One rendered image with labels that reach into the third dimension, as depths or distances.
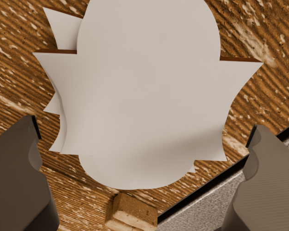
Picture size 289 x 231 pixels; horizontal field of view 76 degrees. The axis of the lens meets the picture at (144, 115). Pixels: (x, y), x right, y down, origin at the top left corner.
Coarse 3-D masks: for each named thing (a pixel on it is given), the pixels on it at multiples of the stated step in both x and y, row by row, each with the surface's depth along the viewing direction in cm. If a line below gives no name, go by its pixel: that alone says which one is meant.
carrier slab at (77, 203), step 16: (48, 176) 22; (64, 176) 22; (64, 192) 23; (80, 192) 23; (96, 192) 23; (64, 208) 25; (80, 208) 25; (96, 208) 25; (64, 224) 27; (80, 224) 27; (96, 224) 27
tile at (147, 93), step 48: (96, 0) 9; (144, 0) 9; (192, 0) 9; (96, 48) 10; (144, 48) 10; (192, 48) 10; (96, 96) 11; (144, 96) 11; (192, 96) 11; (96, 144) 13; (144, 144) 13; (192, 144) 13
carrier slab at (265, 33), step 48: (0, 0) 13; (48, 0) 13; (240, 0) 12; (288, 0) 12; (0, 48) 14; (48, 48) 14; (240, 48) 14; (288, 48) 14; (0, 96) 16; (48, 96) 16; (240, 96) 16; (288, 96) 16; (48, 144) 19; (240, 144) 19; (144, 192) 23
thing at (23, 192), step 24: (24, 120) 10; (0, 144) 8; (24, 144) 8; (0, 168) 7; (24, 168) 7; (0, 192) 6; (24, 192) 6; (48, 192) 6; (0, 216) 6; (24, 216) 6; (48, 216) 6
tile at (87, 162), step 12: (60, 96) 13; (60, 108) 13; (60, 120) 14; (60, 132) 14; (60, 144) 15; (84, 156) 15; (84, 168) 16; (96, 168) 16; (192, 168) 16; (96, 180) 17; (108, 180) 17
